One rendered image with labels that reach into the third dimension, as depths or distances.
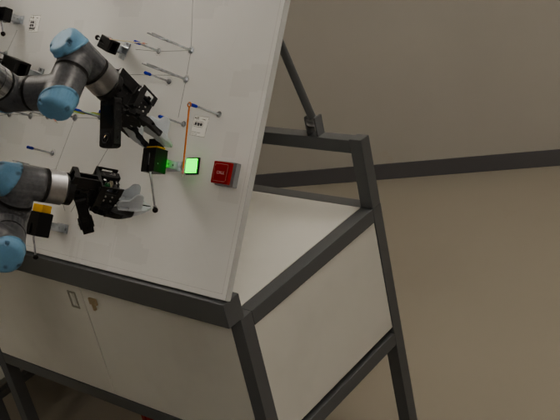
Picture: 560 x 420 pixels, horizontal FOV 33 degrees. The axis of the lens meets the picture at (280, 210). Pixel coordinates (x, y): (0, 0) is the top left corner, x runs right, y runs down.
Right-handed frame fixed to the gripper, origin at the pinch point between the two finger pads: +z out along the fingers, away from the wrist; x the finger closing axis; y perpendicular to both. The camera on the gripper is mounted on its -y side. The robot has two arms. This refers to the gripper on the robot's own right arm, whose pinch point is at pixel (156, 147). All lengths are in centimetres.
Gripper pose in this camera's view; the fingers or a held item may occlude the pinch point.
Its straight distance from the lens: 223.4
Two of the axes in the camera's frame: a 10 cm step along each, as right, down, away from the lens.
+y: 3.5, -8.3, 4.3
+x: -7.9, -0.2, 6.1
